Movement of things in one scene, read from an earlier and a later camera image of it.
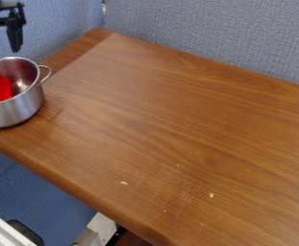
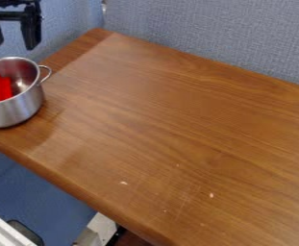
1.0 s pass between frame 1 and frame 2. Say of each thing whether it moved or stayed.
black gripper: moved
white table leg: stayed
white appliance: stayed
